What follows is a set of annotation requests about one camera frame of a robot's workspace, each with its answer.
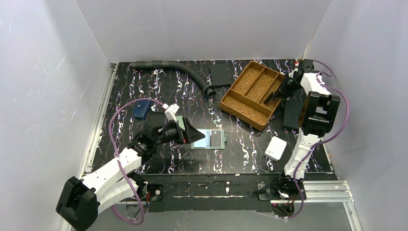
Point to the mint green snap card holder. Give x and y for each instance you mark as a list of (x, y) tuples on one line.
[(204, 144)]

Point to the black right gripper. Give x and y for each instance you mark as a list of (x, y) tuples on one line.
[(287, 87)]

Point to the blue leather card holder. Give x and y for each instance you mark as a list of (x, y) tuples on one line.
[(141, 109)]

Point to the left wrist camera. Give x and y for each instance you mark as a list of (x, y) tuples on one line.
[(170, 111)]

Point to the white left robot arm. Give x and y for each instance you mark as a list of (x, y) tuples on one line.
[(82, 200)]

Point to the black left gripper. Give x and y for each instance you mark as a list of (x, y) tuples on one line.
[(184, 134)]

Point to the flat black pad right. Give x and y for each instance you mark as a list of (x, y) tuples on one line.
[(291, 113)]

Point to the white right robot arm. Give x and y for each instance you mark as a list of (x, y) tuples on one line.
[(315, 120)]

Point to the woven wicker divided tray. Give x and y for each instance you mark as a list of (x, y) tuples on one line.
[(245, 99)]

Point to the aluminium frame rail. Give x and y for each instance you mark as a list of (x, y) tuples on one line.
[(196, 191)]

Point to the flat black square pad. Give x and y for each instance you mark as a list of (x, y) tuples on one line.
[(220, 76)]

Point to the white rectangular box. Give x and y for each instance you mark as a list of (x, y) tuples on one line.
[(275, 148)]

